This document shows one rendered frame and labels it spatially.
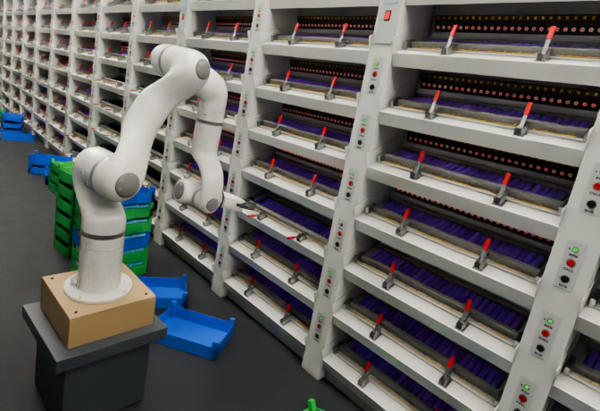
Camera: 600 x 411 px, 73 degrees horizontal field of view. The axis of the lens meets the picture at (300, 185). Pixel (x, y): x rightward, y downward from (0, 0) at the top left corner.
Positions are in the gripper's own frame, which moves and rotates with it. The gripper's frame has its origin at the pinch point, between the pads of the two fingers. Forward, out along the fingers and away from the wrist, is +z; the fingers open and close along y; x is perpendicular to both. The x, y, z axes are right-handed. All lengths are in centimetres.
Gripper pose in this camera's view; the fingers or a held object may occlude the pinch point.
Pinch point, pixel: (247, 204)
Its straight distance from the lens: 163.7
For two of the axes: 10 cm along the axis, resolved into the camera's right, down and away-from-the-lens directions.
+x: 3.3, -9.4, -0.6
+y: 6.8, 2.8, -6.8
